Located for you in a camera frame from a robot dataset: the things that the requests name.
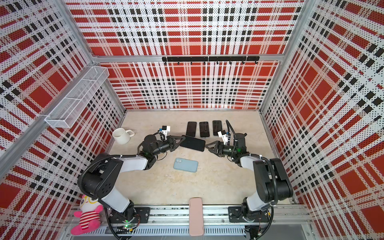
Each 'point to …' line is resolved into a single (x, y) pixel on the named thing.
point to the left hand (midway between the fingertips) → (186, 140)
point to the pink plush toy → (89, 215)
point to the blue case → (186, 164)
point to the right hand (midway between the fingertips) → (207, 149)
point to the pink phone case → (196, 219)
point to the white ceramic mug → (122, 136)
